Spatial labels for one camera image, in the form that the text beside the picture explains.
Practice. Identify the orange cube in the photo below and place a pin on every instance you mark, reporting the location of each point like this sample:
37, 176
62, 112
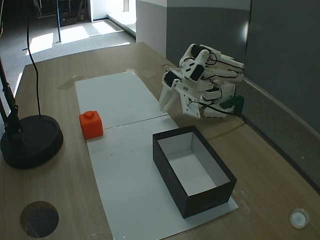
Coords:
91, 126

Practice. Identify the dark brown open box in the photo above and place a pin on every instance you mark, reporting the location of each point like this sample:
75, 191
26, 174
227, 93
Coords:
207, 203

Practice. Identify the clear tape strip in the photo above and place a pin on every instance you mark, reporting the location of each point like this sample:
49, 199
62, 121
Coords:
131, 71
68, 85

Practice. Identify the white paper sheet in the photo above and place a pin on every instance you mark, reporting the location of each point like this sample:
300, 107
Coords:
130, 187
112, 100

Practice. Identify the green table clamp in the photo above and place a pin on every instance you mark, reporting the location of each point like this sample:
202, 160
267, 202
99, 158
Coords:
233, 101

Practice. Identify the blue pole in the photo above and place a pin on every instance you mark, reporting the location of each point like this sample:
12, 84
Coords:
59, 25

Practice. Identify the black desk lamp stand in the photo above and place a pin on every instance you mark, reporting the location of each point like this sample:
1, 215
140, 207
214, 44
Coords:
32, 140

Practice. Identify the white round cap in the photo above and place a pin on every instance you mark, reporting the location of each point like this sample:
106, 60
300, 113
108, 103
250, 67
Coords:
298, 218

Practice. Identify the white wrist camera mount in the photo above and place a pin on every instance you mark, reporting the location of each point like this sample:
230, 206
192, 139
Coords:
192, 110

